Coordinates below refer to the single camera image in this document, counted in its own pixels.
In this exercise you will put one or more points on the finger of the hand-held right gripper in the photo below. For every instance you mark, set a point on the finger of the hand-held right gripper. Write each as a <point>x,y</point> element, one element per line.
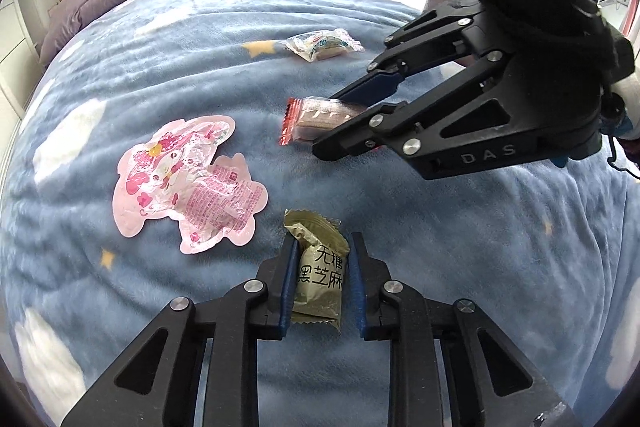
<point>360,132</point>
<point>375,84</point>

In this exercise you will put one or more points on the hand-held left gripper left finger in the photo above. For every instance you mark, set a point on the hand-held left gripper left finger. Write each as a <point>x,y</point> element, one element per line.
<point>289,287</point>

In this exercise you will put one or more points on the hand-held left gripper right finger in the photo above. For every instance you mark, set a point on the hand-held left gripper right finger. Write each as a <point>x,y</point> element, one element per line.
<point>357,287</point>

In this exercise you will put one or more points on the small olive green snack packet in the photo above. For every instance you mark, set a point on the small olive green snack packet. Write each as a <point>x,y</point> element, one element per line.
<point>320,277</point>

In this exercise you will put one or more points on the clear brown wafer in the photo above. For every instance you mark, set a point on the clear brown wafer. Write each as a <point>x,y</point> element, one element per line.
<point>310,117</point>

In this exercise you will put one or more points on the clear wrapped candy blue print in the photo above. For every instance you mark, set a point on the clear wrapped candy blue print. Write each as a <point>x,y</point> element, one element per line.
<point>320,44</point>

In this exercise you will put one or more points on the pink cartoon character snack packet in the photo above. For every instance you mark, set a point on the pink cartoon character snack packet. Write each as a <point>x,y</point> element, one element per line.
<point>190,187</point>

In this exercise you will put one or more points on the blue cloud print blanket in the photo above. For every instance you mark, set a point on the blue cloud print blanket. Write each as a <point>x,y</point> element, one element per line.
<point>150,57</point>

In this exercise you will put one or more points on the white wardrobe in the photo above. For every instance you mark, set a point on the white wardrobe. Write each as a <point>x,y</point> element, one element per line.
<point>12,47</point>

